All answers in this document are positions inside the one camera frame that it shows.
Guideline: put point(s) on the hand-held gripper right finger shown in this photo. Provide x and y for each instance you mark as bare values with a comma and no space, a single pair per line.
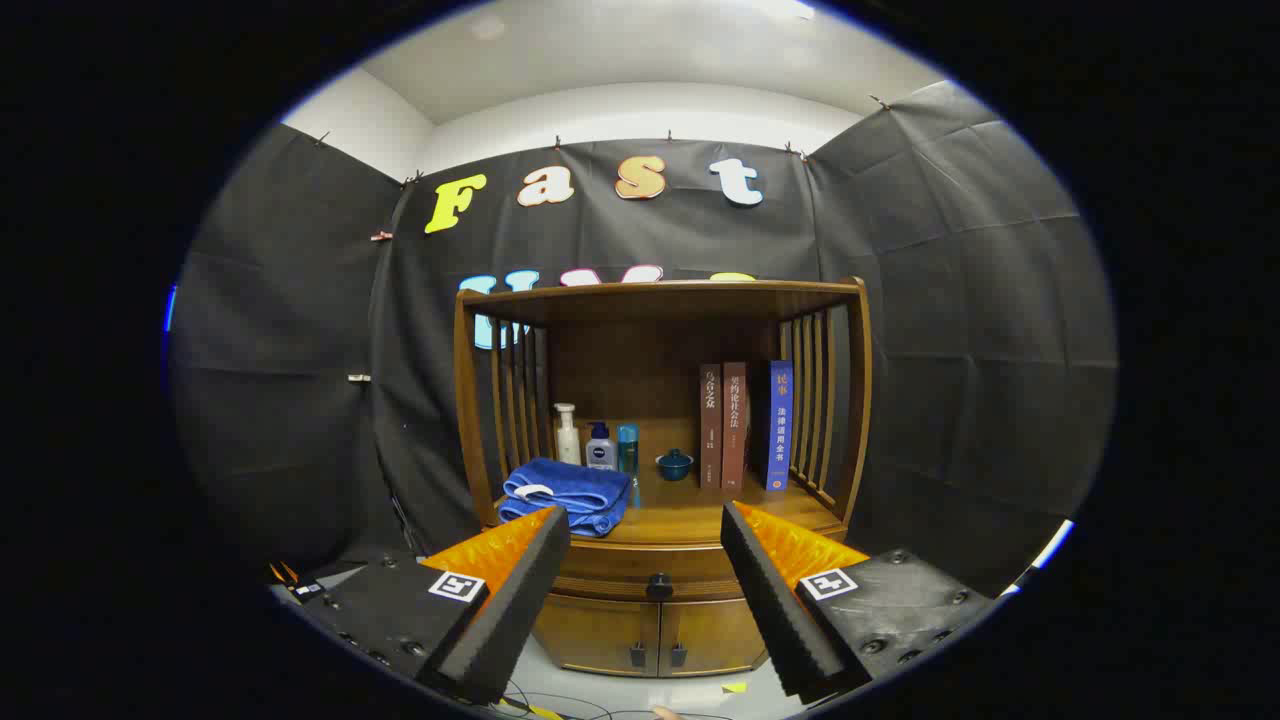
770,600

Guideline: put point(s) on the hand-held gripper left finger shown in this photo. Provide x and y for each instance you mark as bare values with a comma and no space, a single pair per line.
520,600

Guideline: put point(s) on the brown wooden drawer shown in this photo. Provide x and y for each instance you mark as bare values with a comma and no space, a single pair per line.
620,572

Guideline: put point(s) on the black drawer knob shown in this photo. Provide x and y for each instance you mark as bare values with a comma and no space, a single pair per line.
659,586

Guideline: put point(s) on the wooden cabinet door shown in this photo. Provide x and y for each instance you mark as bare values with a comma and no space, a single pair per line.
595,635
715,635

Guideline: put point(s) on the wooden countertop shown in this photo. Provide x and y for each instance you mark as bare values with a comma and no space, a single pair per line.
690,510

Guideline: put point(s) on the brown wooden cabinet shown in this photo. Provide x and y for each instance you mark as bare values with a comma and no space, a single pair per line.
650,300

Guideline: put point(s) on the blue folded towel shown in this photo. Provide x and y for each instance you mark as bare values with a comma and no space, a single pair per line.
560,490

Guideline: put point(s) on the blue lidded teacup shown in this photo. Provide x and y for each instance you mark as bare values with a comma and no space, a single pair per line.
674,466

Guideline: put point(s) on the white pump bottle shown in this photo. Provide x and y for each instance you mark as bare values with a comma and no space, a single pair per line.
568,440

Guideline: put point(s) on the white bottle with blue cap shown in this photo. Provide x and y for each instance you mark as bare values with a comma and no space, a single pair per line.
600,452

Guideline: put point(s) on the blue book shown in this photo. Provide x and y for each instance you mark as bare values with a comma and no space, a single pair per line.
780,430

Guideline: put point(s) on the light brown book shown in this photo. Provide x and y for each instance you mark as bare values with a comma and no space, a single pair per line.
734,430

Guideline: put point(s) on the dark brown book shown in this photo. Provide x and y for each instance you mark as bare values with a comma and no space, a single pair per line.
711,430

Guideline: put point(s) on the teal glass bottle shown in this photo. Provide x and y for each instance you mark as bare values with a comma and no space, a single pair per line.
628,450

